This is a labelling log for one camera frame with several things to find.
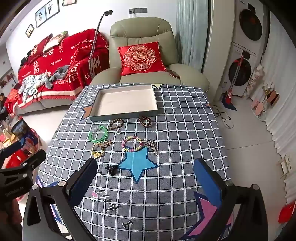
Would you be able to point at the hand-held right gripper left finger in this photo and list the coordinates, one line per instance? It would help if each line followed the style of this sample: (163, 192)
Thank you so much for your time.
(84, 183)

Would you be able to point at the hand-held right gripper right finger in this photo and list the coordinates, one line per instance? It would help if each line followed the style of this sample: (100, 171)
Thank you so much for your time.
(207, 183)

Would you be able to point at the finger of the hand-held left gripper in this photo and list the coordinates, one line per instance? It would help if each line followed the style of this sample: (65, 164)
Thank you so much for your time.
(34, 158)
(22, 142)

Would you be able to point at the beige hair clip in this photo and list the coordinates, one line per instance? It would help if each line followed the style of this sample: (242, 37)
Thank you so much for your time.
(107, 144)

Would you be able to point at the silver hair clip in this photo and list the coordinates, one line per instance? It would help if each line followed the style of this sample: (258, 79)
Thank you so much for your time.
(152, 147)

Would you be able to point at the shallow grey cardboard box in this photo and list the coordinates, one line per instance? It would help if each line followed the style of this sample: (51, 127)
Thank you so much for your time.
(124, 102)

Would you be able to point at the black claw hair clip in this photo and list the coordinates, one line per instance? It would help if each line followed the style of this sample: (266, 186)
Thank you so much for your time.
(112, 169)

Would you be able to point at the grey-green sofa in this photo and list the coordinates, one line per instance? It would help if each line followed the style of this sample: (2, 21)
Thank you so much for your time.
(46, 104)

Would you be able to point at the grey checked tablecloth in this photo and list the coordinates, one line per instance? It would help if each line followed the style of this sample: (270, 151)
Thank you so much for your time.
(180, 129)

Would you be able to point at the pile of grey clothes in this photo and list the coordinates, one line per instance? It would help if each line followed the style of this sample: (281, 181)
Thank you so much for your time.
(39, 81)

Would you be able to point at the red plastic stool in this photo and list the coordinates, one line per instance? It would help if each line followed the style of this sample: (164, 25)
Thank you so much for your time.
(288, 212)

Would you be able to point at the red square sofa cushion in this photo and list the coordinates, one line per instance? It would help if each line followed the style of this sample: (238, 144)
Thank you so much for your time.
(82, 64)

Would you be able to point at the red printed blanket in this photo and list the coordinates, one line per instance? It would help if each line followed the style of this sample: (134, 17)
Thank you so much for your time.
(69, 55)

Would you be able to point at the white green pillow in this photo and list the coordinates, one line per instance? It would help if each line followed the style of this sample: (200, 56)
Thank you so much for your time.
(55, 40)

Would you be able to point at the small framed picture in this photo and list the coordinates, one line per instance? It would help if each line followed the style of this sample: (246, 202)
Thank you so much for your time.
(29, 30)

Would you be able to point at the dark red wallet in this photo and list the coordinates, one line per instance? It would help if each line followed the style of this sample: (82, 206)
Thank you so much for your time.
(174, 73)

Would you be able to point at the white sheer curtain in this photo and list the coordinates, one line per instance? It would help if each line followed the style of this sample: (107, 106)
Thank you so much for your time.
(282, 92)

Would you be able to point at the gooseneck phone holder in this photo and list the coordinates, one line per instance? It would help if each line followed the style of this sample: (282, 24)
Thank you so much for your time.
(94, 46)

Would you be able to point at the red embroidered cushion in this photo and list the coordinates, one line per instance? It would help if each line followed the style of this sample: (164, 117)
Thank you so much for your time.
(140, 58)

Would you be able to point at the pale green curtain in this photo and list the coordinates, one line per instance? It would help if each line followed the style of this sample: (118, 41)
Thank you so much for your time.
(192, 32)

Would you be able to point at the grey-green armchair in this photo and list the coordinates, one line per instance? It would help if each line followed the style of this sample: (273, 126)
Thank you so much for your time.
(138, 34)

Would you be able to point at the wall socket strip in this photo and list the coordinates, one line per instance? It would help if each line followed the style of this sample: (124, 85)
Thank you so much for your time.
(138, 10)

